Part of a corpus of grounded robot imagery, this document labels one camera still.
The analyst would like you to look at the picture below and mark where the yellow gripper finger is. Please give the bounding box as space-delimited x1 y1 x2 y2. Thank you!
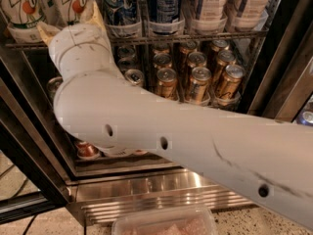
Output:
79 0 106 31
36 22 60 45

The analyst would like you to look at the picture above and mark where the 7up zero can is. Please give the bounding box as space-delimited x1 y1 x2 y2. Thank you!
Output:
54 0 93 26
1 0 46 43

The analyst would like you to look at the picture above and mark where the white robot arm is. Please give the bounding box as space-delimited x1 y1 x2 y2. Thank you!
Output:
37 0 313 229

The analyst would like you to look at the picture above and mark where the blue pepsi can with face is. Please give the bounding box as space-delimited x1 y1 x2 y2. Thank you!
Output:
103 0 139 38

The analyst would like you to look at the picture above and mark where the front left green can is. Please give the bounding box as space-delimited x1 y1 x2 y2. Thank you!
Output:
46 76 63 101

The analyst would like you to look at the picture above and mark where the dark blue pepsi can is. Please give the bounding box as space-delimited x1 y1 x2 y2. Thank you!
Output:
147 0 184 35

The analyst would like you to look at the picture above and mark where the front silver can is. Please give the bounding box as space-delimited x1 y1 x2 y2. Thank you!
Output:
124 69 145 87

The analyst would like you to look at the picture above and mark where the open fridge door left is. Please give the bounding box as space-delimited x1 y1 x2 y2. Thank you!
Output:
0 64 68 224

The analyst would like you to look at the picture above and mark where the front left gold can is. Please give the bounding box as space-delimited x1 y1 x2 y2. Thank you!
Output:
156 68 177 100

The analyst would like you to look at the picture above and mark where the gold can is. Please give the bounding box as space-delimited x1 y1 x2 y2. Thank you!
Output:
214 65 246 100
156 68 177 100
185 67 211 103

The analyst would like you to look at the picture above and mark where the white tall can left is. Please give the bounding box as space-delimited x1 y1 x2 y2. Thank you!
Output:
189 0 227 35

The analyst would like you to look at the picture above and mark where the white tall can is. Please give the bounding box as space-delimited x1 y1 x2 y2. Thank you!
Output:
226 0 269 31
189 0 227 35

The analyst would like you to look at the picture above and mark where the front middle gold can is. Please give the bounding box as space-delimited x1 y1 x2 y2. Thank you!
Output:
185 67 211 103

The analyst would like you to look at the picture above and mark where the front left red can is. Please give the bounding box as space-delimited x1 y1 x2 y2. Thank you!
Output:
74 141 100 160

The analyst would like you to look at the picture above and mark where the red can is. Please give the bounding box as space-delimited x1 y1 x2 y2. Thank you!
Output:
132 150 148 156
74 141 100 160

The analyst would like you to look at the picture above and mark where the front right red can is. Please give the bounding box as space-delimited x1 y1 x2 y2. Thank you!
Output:
132 150 148 156

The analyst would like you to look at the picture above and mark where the front right gold can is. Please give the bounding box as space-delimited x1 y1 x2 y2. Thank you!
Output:
214 65 246 100

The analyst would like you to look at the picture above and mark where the white tall can right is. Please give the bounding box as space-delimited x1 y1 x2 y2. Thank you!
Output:
226 0 269 31

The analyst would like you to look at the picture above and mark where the stainless fridge base grille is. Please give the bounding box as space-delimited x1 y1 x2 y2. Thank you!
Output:
67 168 254 226

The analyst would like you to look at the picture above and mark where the blue can in door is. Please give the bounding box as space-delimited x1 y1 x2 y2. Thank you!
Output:
296 111 313 126

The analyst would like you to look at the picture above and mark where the clear plastic food container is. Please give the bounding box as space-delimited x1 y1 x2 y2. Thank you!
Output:
112 205 218 235

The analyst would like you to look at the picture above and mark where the top wire fridge shelf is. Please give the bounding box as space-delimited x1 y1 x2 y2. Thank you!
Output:
5 30 267 50

